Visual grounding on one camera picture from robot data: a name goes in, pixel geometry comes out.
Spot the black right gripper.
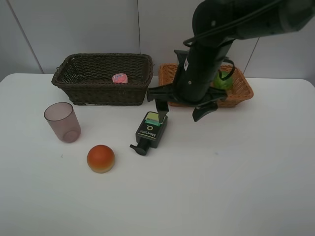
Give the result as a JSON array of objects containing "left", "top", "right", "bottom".
[{"left": 147, "top": 43, "right": 228, "bottom": 122}]

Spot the black green pump bottle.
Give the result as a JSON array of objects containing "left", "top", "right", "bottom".
[{"left": 129, "top": 112, "right": 168, "bottom": 155}]

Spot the green lime fruit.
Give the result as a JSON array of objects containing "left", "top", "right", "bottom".
[{"left": 213, "top": 71, "right": 233, "bottom": 90}]

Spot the pink lotion bottle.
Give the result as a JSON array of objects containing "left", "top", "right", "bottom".
[{"left": 112, "top": 73, "right": 128, "bottom": 84}]

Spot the translucent purple plastic cup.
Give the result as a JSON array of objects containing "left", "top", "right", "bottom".
[{"left": 44, "top": 102, "right": 81, "bottom": 143}]

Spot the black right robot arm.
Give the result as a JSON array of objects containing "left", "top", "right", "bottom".
[{"left": 147, "top": 0, "right": 315, "bottom": 122}]

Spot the orange wicker basket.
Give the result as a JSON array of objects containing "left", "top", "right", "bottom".
[{"left": 158, "top": 63, "right": 254, "bottom": 108}]

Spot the dark brown wicker basket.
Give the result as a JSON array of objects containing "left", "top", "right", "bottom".
[{"left": 52, "top": 53, "right": 153, "bottom": 106}]

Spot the round brown bread bun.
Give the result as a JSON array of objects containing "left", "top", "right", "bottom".
[{"left": 87, "top": 145, "right": 115, "bottom": 174}]

